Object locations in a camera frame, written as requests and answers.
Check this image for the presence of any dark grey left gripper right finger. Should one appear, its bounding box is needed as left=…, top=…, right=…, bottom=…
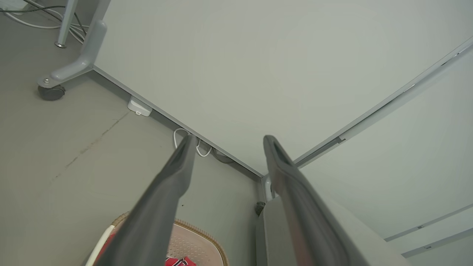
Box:
left=263, top=135, right=362, bottom=266

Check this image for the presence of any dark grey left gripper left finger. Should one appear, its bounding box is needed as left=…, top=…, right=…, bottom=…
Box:
left=97, top=134, right=197, bottom=266

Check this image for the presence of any red jersey with white trim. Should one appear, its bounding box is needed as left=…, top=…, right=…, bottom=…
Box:
left=94, top=233, right=197, bottom=266

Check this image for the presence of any beige plastic laundry basket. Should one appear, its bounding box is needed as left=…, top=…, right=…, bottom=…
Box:
left=85, top=211, right=229, bottom=266

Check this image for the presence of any white power adapter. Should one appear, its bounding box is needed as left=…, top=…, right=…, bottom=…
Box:
left=127, top=97, right=153, bottom=117

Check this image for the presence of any narrow white partition panel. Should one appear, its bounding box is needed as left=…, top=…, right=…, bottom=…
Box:
left=294, top=37, right=473, bottom=266

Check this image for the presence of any wide white partition panel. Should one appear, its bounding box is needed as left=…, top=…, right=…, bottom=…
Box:
left=92, top=0, right=473, bottom=177

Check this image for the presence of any black caster wheel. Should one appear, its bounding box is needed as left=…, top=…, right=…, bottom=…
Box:
left=38, top=84, right=66, bottom=101

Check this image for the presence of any grey table leg with caster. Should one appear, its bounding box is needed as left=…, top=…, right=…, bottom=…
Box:
left=37, top=0, right=111, bottom=90

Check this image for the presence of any grey metal table leg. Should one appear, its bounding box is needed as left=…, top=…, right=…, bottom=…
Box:
left=54, top=0, right=79, bottom=48

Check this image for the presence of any white coiled cable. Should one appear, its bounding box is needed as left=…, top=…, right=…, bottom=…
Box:
left=173, top=128, right=213, bottom=157

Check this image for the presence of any dark grey floor cable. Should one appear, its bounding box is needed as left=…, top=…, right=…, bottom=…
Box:
left=211, top=148, right=235, bottom=164

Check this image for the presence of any floor cable bundle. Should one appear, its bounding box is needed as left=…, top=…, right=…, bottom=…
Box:
left=0, top=0, right=89, bottom=43

